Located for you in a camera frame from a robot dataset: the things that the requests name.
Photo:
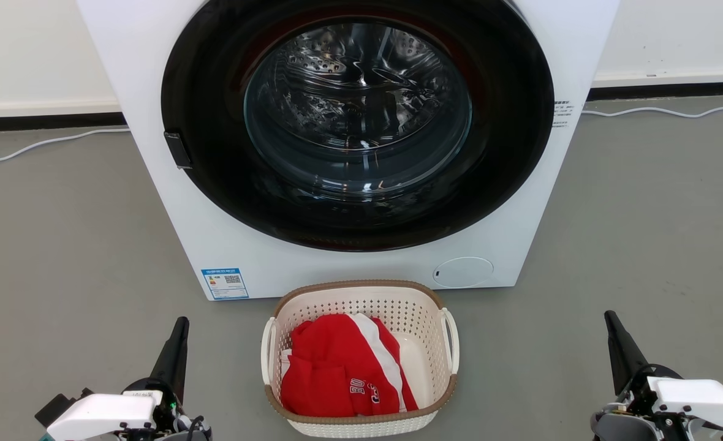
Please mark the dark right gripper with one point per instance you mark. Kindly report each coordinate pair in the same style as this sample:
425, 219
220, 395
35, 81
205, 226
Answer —
634, 410

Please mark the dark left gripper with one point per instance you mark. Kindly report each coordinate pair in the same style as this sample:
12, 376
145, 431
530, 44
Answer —
168, 411

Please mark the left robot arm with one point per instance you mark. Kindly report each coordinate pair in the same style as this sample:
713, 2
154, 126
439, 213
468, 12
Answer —
55, 408

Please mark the white perforated laundry basket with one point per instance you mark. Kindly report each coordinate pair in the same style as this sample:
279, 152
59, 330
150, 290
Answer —
361, 297

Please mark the blue energy label sticker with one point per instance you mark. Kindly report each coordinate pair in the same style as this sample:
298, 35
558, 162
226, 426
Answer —
225, 283

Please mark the red white garment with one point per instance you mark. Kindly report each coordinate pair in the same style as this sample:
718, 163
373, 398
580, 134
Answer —
331, 367

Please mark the round white filter cover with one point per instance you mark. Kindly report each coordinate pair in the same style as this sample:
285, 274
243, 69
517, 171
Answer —
462, 272

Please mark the white front-load washing machine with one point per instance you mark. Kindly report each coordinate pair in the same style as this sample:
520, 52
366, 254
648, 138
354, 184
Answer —
349, 269

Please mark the small printed text sticker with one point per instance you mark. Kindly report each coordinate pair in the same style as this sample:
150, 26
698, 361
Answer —
562, 113

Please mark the black round washing machine door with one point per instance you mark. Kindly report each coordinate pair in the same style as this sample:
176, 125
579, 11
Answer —
214, 92

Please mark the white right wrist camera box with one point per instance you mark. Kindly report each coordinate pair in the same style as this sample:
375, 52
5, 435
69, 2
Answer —
698, 401

